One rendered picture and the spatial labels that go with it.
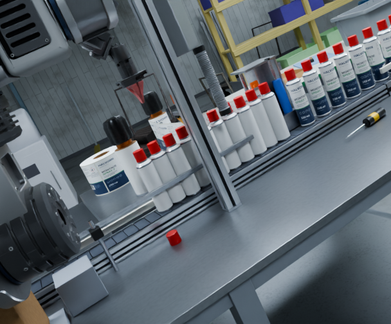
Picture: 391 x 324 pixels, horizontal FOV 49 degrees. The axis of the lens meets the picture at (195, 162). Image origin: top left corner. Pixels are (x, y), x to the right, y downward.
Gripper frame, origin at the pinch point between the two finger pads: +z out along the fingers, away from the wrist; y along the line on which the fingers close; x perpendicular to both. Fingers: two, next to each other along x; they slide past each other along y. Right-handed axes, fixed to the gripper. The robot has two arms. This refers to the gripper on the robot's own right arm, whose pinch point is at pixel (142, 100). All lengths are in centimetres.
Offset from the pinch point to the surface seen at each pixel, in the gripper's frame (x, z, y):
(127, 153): -4.0, 14.6, 11.9
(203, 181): 22.2, 28.6, -0.6
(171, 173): 22.0, 21.2, 7.9
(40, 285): 21, 31, 55
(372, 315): 40, 96, -31
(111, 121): -5.4, 2.4, 11.6
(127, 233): 20.9, 30.7, 27.8
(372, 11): -69, 21, -184
